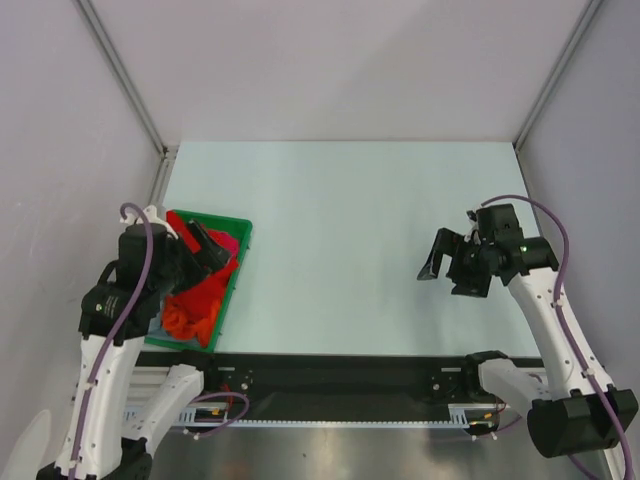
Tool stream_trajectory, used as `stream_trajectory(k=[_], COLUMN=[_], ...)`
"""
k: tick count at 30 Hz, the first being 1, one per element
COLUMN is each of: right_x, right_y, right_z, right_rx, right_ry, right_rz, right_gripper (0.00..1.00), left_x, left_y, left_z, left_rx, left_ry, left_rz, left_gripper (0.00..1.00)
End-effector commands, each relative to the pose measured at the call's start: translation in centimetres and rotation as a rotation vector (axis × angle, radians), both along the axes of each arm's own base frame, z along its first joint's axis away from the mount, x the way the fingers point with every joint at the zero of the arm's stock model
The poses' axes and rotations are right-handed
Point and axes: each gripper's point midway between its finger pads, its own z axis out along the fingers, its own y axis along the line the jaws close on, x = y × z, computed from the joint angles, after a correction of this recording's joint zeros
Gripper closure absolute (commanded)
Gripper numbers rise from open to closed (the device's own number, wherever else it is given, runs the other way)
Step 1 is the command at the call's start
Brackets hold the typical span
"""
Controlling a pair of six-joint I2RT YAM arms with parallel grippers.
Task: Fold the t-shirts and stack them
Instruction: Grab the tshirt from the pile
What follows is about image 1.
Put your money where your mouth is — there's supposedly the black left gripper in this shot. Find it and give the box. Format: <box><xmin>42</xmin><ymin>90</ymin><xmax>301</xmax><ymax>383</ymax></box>
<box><xmin>152</xmin><ymin>218</ymin><xmax>231</xmax><ymax>296</ymax></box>

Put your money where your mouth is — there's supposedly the red t shirt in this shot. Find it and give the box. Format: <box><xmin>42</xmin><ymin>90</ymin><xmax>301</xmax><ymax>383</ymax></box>
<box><xmin>167</xmin><ymin>210</ymin><xmax>241</xmax><ymax>304</ymax></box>

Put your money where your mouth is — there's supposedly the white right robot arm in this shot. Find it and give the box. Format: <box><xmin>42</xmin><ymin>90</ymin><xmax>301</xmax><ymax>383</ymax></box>
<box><xmin>417</xmin><ymin>204</ymin><xmax>639</xmax><ymax>458</ymax></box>

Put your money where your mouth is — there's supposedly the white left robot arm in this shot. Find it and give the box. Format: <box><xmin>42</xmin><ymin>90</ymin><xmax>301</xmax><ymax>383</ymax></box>
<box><xmin>36</xmin><ymin>219</ymin><xmax>233</xmax><ymax>479</ymax></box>

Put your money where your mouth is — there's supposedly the magenta t shirt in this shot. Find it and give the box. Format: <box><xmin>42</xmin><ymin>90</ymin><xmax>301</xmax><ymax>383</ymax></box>
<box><xmin>208</xmin><ymin>230</ymin><xmax>240</xmax><ymax>257</ymax></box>

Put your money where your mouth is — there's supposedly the green plastic bin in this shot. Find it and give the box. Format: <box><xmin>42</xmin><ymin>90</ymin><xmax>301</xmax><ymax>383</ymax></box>
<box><xmin>145</xmin><ymin>210</ymin><xmax>253</xmax><ymax>353</ymax></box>

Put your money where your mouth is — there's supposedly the orange t shirt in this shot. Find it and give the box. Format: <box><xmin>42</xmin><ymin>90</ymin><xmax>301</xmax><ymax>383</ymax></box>
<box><xmin>162</xmin><ymin>295</ymin><xmax>222</xmax><ymax>348</ymax></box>

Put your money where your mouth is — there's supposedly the grey blue t shirt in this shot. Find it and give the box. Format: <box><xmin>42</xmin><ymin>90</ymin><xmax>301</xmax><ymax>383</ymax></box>
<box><xmin>147</xmin><ymin>315</ymin><xmax>173</xmax><ymax>341</ymax></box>

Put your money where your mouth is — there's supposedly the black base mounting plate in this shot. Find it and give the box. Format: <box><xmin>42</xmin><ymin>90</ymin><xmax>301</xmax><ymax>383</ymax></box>
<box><xmin>134</xmin><ymin>351</ymin><xmax>546</xmax><ymax>421</ymax></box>

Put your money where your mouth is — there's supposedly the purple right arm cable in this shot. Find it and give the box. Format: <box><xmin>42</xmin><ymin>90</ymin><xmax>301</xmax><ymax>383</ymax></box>
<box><xmin>480</xmin><ymin>194</ymin><xmax>640</xmax><ymax>480</ymax></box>

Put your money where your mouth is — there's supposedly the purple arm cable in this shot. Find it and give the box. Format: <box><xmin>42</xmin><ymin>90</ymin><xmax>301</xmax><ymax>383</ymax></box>
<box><xmin>67</xmin><ymin>202</ymin><xmax>156</xmax><ymax>464</ymax></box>
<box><xmin>480</xmin><ymin>194</ymin><xmax>640</xmax><ymax>480</ymax></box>

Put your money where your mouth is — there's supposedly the left aluminium corner post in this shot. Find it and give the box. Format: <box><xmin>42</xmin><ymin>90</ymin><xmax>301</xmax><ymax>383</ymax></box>
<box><xmin>74</xmin><ymin>0</ymin><xmax>179</xmax><ymax>161</ymax></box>

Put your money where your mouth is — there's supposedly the aluminium corner post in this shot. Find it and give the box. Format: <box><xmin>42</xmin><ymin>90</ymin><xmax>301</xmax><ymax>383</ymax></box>
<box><xmin>74</xmin><ymin>0</ymin><xmax>179</xmax><ymax>161</ymax></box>
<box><xmin>512</xmin><ymin>0</ymin><xmax>604</xmax><ymax>154</ymax></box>

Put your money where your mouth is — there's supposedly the aluminium frame rail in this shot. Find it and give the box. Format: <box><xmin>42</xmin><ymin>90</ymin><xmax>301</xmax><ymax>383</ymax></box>
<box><xmin>113</xmin><ymin>366</ymin><xmax>169</xmax><ymax>405</ymax></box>

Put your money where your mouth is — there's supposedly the white slotted cable duct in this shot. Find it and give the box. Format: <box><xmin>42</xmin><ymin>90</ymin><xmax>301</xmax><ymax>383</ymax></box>
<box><xmin>122</xmin><ymin>403</ymin><xmax>501</xmax><ymax>430</ymax></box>

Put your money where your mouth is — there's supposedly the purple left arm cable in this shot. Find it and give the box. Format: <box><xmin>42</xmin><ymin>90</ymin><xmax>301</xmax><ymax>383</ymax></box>
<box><xmin>67</xmin><ymin>202</ymin><xmax>156</xmax><ymax>464</ymax></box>

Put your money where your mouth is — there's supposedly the right aluminium corner post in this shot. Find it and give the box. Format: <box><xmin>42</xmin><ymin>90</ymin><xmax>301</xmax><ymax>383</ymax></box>
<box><xmin>512</xmin><ymin>0</ymin><xmax>604</xmax><ymax>154</ymax></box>

